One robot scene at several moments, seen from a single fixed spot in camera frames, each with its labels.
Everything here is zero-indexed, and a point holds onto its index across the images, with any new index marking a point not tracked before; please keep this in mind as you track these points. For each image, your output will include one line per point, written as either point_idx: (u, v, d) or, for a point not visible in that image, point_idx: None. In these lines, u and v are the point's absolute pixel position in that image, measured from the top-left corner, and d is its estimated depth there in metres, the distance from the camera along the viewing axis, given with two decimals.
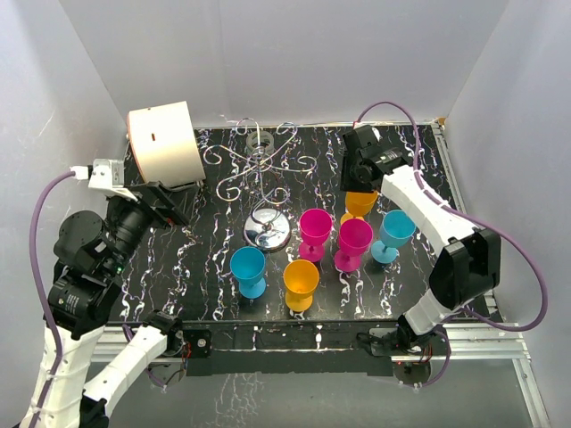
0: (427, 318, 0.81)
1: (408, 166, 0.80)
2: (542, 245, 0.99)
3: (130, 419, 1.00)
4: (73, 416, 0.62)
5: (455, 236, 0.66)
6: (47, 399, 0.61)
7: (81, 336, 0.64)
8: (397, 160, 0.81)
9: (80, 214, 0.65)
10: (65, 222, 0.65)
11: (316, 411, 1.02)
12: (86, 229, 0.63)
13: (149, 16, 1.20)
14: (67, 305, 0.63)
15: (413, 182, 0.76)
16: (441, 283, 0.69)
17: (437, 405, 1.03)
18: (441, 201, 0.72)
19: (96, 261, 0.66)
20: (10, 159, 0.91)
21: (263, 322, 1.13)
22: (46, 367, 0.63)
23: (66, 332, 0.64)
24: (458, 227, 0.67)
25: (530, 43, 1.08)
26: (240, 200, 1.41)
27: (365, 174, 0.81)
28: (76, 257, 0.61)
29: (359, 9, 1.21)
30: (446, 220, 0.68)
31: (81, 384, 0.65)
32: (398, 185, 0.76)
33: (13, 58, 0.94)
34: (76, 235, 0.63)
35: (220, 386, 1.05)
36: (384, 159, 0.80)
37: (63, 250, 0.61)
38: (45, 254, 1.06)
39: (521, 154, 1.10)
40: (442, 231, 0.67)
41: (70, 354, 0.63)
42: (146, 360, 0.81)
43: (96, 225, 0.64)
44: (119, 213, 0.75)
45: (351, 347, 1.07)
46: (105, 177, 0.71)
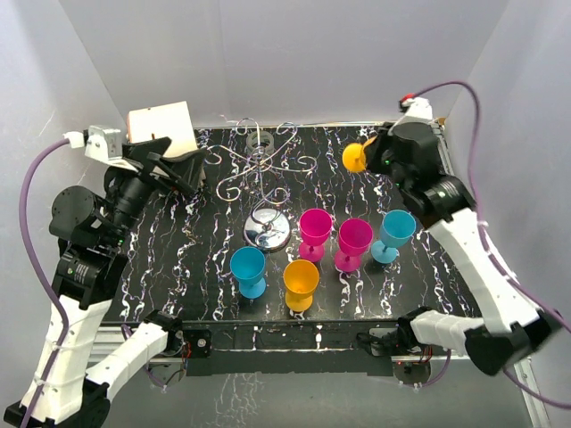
0: (441, 340, 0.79)
1: (469, 210, 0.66)
2: (542, 246, 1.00)
3: (130, 419, 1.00)
4: (76, 394, 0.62)
5: (518, 323, 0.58)
6: (52, 371, 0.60)
7: (90, 306, 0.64)
8: (454, 195, 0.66)
9: (69, 192, 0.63)
10: (56, 201, 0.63)
11: (316, 411, 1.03)
12: (77, 208, 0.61)
13: (149, 15, 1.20)
14: (75, 274, 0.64)
15: (477, 236, 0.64)
16: (476, 350, 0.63)
17: (436, 405, 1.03)
18: (508, 272, 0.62)
19: (96, 236, 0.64)
20: (11, 159, 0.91)
21: (262, 322, 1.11)
22: (52, 338, 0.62)
23: (74, 303, 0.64)
24: (521, 310, 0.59)
25: (530, 44, 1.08)
26: (240, 200, 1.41)
27: (416, 208, 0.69)
28: (72, 234, 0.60)
29: (358, 10, 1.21)
30: (509, 297, 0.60)
31: (83, 362, 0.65)
32: (458, 239, 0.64)
33: (12, 57, 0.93)
34: (68, 214, 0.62)
35: (221, 386, 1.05)
36: (441, 193, 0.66)
37: (61, 230, 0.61)
38: (46, 255, 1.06)
39: (522, 155, 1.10)
40: (503, 312, 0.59)
41: (78, 325, 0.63)
42: (149, 351, 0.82)
43: (86, 202, 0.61)
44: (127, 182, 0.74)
45: (351, 347, 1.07)
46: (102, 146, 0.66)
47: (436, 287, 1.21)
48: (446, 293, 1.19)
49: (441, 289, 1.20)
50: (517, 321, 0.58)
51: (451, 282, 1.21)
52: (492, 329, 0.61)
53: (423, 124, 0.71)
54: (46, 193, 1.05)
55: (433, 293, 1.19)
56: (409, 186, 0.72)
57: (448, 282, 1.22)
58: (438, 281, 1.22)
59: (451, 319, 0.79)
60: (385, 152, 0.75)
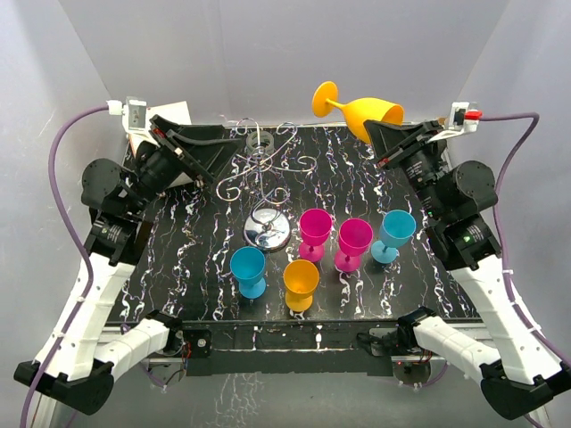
0: (444, 353, 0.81)
1: (494, 257, 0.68)
2: (542, 247, 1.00)
3: (131, 418, 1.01)
4: (88, 357, 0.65)
5: (541, 375, 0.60)
6: (74, 326, 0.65)
7: (119, 264, 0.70)
8: (481, 242, 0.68)
9: (96, 164, 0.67)
10: (84, 172, 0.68)
11: (316, 412, 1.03)
12: (105, 178, 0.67)
13: (149, 15, 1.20)
14: (108, 232, 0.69)
15: (501, 284, 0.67)
16: (494, 394, 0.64)
17: (436, 405, 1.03)
18: (533, 325, 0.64)
19: (123, 206, 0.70)
20: (10, 159, 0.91)
21: (262, 322, 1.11)
22: (78, 292, 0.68)
23: (103, 260, 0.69)
24: (544, 364, 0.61)
25: (530, 43, 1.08)
26: (240, 200, 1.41)
27: (440, 250, 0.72)
28: (103, 204, 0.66)
29: (358, 9, 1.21)
30: (533, 349, 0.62)
31: (100, 325, 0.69)
32: (482, 287, 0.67)
33: (12, 57, 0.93)
34: (96, 185, 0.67)
35: (221, 386, 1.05)
36: (467, 240, 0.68)
37: (90, 200, 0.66)
38: (47, 254, 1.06)
39: (522, 155, 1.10)
40: (526, 364, 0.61)
41: (104, 282, 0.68)
42: (152, 344, 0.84)
43: (113, 174, 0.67)
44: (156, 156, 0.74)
45: (351, 347, 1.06)
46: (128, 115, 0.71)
47: (436, 287, 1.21)
48: (447, 293, 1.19)
49: (441, 289, 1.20)
50: (540, 374, 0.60)
51: (451, 282, 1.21)
52: (514, 379, 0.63)
53: (477, 170, 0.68)
54: (47, 193, 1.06)
55: (433, 294, 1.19)
56: (442, 229, 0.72)
57: (448, 282, 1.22)
58: (438, 281, 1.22)
59: (460, 340, 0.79)
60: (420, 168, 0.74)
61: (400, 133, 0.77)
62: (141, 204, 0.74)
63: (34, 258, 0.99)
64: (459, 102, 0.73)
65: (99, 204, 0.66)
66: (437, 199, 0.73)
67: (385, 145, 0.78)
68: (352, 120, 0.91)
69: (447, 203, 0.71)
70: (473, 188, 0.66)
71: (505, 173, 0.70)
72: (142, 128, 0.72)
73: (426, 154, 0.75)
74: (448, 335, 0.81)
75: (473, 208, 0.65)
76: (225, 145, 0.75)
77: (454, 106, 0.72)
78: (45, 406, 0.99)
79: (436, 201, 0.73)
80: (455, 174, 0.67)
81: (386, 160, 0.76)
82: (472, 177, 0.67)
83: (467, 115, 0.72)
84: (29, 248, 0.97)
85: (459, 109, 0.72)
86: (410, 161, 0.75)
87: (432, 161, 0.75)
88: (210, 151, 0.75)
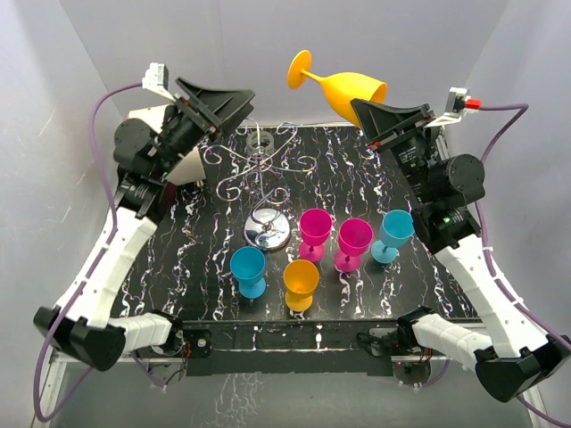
0: (445, 349, 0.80)
1: (475, 236, 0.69)
2: (542, 246, 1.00)
3: (130, 418, 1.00)
4: (107, 308, 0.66)
5: (527, 348, 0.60)
6: (98, 273, 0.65)
7: (145, 218, 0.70)
8: (461, 224, 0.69)
9: (128, 123, 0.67)
10: (117, 130, 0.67)
11: (316, 412, 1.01)
12: (136, 137, 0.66)
13: (149, 16, 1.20)
14: (136, 191, 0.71)
15: (483, 261, 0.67)
16: (488, 378, 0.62)
17: (437, 405, 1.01)
18: (515, 297, 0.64)
19: (152, 166, 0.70)
20: (10, 159, 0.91)
21: (262, 322, 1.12)
22: (103, 242, 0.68)
23: (130, 214, 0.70)
24: (529, 335, 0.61)
25: (530, 44, 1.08)
26: (240, 200, 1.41)
27: (423, 234, 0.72)
28: (133, 163, 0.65)
29: (358, 10, 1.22)
30: (517, 322, 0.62)
31: (120, 278, 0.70)
32: (463, 264, 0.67)
33: (12, 56, 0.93)
34: (128, 143, 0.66)
35: (221, 386, 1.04)
36: (447, 221, 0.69)
37: (120, 158, 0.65)
38: (47, 254, 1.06)
39: (521, 155, 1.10)
40: (512, 337, 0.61)
41: (129, 234, 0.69)
42: (155, 333, 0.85)
43: (144, 132, 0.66)
44: (176, 118, 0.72)
45: (351, 347, 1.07)
46: (146, 77, 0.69)
47: (436, 287, 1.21)
48: (447, 293, 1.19)
49: (441, 289, 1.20)
50: (525, 347, 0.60)
51: (451, 282, 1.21)
52: (502, 355, 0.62)
53: (472, 162, 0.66)
54: (46, 193, 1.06)
55: (433, 294, 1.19)
56: (426, 215, 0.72)
57: (448, 282, 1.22)
58: (438, 281, 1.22)
59: (458, 332, 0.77)
60: (413, 153, 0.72)
61: (393, 117, 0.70)
62: (166, 165, 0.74)
63: (34, 257, 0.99)
64: (457, 88, 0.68)
65: (129, 160, 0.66)
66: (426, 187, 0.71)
67: (377, 128, 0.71)
68: (332, 94, 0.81)
69: (435, 191, 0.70)
70: (462, 183, 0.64)
71: (488, 153, 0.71)
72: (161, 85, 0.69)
73: (417, 138, 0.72)
74: (445, 328, 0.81)
75: (461, 200, 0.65)
76: (235, 94, 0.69)
77: (452, 92, 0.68)
78: (46, 405, 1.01)
79: (426, 188, 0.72)
80: (449, 168, 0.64)
81: (378, 143, 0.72)
82: (464, 170, 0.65)
83: (468, 103, 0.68)
84: (29, 247, 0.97)
85: (458, 95, 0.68)
86: (403, 147, 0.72)
87: (425, 147, 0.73)
88: (219, 100, 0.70)
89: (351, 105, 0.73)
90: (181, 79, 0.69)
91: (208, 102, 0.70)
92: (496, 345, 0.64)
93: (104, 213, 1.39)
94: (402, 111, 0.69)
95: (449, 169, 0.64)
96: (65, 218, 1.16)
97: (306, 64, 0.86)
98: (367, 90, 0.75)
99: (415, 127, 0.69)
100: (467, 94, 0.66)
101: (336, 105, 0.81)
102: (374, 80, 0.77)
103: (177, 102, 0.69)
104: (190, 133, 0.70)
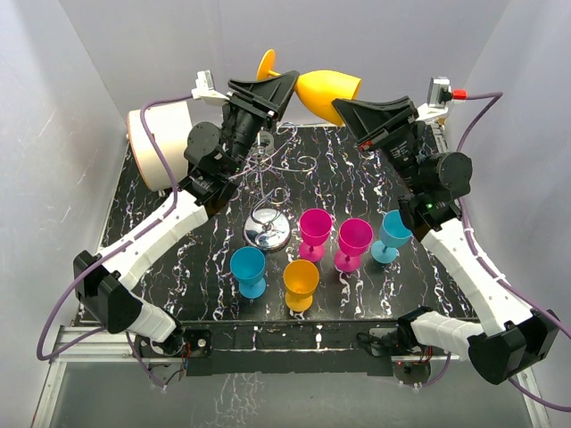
0: (442, 344, 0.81)
1: (457, 220, 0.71)
2: (543, 246, 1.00)
3: (130, 418, 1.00)
4: (137, 274, 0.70)
5: (512, 322, 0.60)
6: (144, 238, 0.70)
7: (202, 207, 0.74)
8: (443, 209, 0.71)
9: (202, 126, 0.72)
10: (192, 130, 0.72)
11: (316, 412, 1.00)
12: (206, 141, 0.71)
13: (149, 16, 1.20)
14: (202, 182, 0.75)
15: (465, 242, 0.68)
16: (481, 358, 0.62)
17: (438, 405, 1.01)
18: (498, 274, 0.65)
19: (217, 167, 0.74)
20: (10, 159, 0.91)
21: (262, 322, 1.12)
22: (160, 213, 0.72)
23: (189, 199, 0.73)
24: (514, 310, 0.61)
25: (529, 44, 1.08)
26: (240, 200, 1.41)
27: (409, 222, 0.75)
28: (201, 164, 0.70)
29: (357, 10, 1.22)
30: (501, 299, 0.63)
31: (161, 252, 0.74)
32: (446, 245, 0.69)
33: (12, 57, 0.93)
34: (198, 144, 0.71)
35: (221, 386, 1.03)
36: (430, 208, 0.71)
37: (191, 158, 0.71)
38: (47, 254, 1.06)
39: (519, 155, 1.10)
40: (497, 312, 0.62)
41: (184, 214, 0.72)
42: (161, 325, 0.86)
43: (213, 137, 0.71)
44: (233, 115, 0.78)
45: (351, 347, 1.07)
46: (198, 85, 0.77)
47: (436, 287, 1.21)
48: (447, 293, 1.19)
49: (441, 289, 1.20)
50: (511, 320, 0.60)
51: (451, 282, 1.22)
52: (491, 333, 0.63)
53: (462, 160, 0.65)
54: (46, 193, 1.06)
55: (433, 294, 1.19)
56: (413, 205, 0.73)
57: (448, 282, 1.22)
58: (438, 281, 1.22)
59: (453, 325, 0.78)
60: (401, 148, 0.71)
61: (380, 114, 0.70)
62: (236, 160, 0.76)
63: (35, 257, 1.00)
64: (441, 79, 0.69)
65: (196, 161, 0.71)
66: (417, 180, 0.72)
67: (366, 128, 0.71)
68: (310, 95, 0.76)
69: (425, 184, 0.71)
70: (451, 180, 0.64)
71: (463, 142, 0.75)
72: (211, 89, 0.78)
73: (408, 131, 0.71)
74: (442, 321, 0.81)
75: (448, 196, 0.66)
76: (282, 79, 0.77)
77: (436, 85, 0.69)
78: (45, 405, 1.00)
79: (416, 181, 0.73)
80: (439, 166, 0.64)
81: (369, 142, 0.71)
82: (454, 168, 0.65)
83: (455, 95, 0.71)
84: (29, 247, 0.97)
85: (442, 86, 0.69)
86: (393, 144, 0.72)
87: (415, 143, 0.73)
88: (268, 89, 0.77)
89: (333, 105, 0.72)
90: (232, 82, 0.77)
91: (260, 93, 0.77)
92: (484, 324, 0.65)
93: (103, 214, 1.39)
94: (389, 107, 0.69)
95: (437, 167, 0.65)
96: (65, 218, 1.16)
97: (267, 64, 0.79)
98: (345, 90, 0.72)
99: (405, 123, 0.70)
100: (449, 85, 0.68)
101: (310, 104, 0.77)
102: (347, 78, 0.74)
103: (232, 98, 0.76)
104: (252, 125, 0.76)
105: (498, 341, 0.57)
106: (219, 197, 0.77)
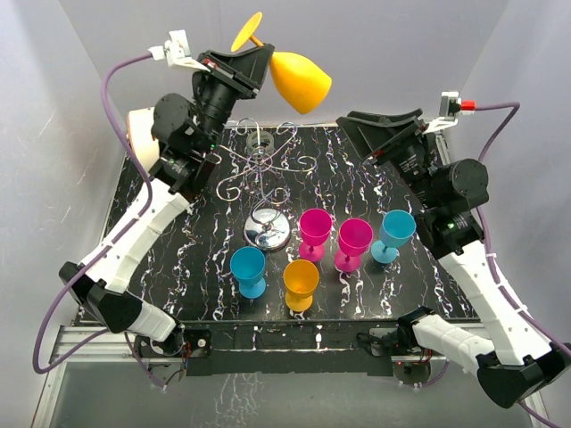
0: (443, 349, 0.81)
1: (479, 242, 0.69)
2: (544, 247, 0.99)
3: (129, 419, 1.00)
4: (126, 274, 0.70)
5: (531, 356, 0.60)
6: (123, 240, 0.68)
7: (177, 194, 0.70)
8: (466, 229, 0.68)
9: (169, 97, 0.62)
10: (156, 102, 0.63)
11: (316, 412, 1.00)
12: (174, 114, 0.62)
13: (149, 16, 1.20)
14: (174, 164, 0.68)
15: (487, 268, 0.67)
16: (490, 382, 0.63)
17: (438, 405, 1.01)
18: (519, 305, 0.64)
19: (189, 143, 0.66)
20: (10, 159, 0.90)
21: (262, 322, 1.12)
22: (135, 210, 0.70)
23: (162, 188, 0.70)
24: (533, 343, 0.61)
25: (529, 45, 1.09)
26: (240, 200, 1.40)
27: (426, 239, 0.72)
28: (169, 141, 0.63)
29: (357, 10, 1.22)
30: (521, 330, 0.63)
31: (146, 248, 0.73)
32: (467, 270, 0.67)
33: (12, 57, 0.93)
34: (165, 119, 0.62)
35: (220, 386, 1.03)
36: (451, 226, 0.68)
37: (159, 135, 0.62)
38: (47, 255, 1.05)
39: (519, 155, 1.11)
40: (516, 344, 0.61)
41: (159, 206, 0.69)
42: (161, 325, 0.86)
43: (183, 110, 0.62)
44: (206, 86, 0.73)
45: (351, 347, 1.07)
46: (171, 47, 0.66)
47: (436, 287, 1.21)
48: (447, 293, 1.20)
49: (441, 289, 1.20)
50: (530, 354, 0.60)
51: (451, 282, 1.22)
52: (505, 361, 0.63)
53: (475, 167, 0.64)
54: (45, 193, 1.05)
55: (433, 294, 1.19)
56: (430, 220, 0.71)
57: (448, 282, 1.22)
58: (438, 281, 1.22)
59: (457, 334, 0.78)
60: (413, 159, 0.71)
61: (384, 131, 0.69)
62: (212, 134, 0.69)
63: (35, 256, 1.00)
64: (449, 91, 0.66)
65: (165, 138, 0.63)
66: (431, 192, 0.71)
67: (370, 146, 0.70)
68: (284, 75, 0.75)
69: (440, 196, 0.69)
70: (466, 187, 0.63)
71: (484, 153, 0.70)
72: (186, 57, 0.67)
73: (417, 145, 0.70)
74: (446, 331, 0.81)
75: (465, 205, 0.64)
76: (260, 53, 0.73)
77: (447, 95, 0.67)
78: (45, 405, 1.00)
79: (430, 193, 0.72)
80: (451, 174, 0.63)
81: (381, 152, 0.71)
82: (467, 176, 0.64)
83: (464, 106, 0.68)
84: (28, 247, 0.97)
85: (451, 99, 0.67)
86: (403, 157, 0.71)
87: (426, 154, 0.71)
88: (246, 63, 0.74)
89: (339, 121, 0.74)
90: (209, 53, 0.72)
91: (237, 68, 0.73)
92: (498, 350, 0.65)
93: (103, 214, 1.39)
94: (393, 124, 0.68)
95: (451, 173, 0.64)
96: (65, 218, 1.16)
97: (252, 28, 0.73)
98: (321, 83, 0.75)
99: (412, 138, 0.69)
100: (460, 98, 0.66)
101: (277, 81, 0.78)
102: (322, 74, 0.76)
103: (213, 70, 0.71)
104: (226, 97, 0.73)
105: (516, 374, 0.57)
106: (195, 177, 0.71)
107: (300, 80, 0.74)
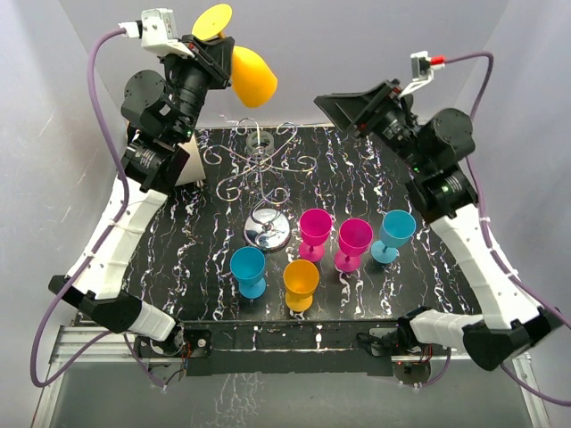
0: (440, 340, 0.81)
1: (473, 205, 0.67)
2: (545, 246, 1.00)
3: (129, 419, 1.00)
4: (116, 279, 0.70)
5: (518, 319, 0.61)
6: (104, 247, 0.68)
7: (150, 192, 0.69)
8: (459, 192, 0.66)
9: (143, 73, 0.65)
10: (130, 82, 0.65)
11: (316, 412, 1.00)
12: (150, 91, 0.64)
13: None
14: (142, 158, 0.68)
15: (479, 232, 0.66)
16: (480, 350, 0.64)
17: (437, 405, 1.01)
18: (509, 269, 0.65)
19: (163, 124, 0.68)
20: (10, 159, 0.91)
21: (262, 322, 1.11)
22: (111, 215, 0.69)
23: (136, 185, 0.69)
24: (522, 308, 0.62)
25: (529, 45, 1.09)
26: (240, 200, 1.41)
27: (419, 204, 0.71)
28: (143, 119, 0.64)
29: (357, 10, 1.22)
30: (510, 294, 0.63)
31: (131, 250, 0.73)
32: (460, 234, 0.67)
33: (12, 58, 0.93)
34: (139, 97, 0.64)
35: (221, 386, 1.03)
36: (446, 189, 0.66)
37: (131, 112, 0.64)
38: (47, 254, 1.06)
39: (519, 154, 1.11)
40: (504, 308, 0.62)
41: (134, 206, 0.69)
42: (161, 324, 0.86)
43: (159, 86, 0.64)
44: (177, 70, 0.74)
45: (351, 347, 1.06)
46: (159, 27, 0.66)
47: (436, 287, 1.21)
48: (447, 293, 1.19)
49: (441, 289, 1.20)
50: (517, 318, 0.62)
51: (451, 282, 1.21)
52: (492, 324, 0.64)
53: (456, 116, 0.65)
54: (46, 193, 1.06)
55: (433, 294, 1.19)
56: (420, 182, 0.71)
57: (448, 282, 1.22)
58: (438, 281, 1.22)
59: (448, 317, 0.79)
60: (396, 123, 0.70)
61: (360, 99, 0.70)
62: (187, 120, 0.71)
63: (35, 256, 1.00)
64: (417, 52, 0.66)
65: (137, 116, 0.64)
66: (419, 154, 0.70)
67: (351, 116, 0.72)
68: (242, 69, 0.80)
69: (427, 154, 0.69)
70: (451, 135, 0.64)
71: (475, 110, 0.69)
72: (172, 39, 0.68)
73: (398, 111, 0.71)
74: (438, 317, 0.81)
75: (450, 153, 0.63)
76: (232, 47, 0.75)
77: (414, 55, 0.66)
78: (45, 405, 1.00)
79: (419, 156, 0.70)
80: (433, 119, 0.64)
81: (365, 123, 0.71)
82: (450, 124, 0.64)
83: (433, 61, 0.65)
84: (28, 246, 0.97)
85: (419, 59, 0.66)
86: (386, 122, 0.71)
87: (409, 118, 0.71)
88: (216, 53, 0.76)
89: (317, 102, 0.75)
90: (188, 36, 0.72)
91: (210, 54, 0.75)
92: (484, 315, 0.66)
93: None
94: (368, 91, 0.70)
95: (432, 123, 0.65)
96: (65, 218, 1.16)
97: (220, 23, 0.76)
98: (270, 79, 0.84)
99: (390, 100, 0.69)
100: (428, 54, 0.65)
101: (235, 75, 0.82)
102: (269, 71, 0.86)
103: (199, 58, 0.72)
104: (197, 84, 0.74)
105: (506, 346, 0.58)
106: (169, 166, 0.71)
107: (260, 69, 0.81)
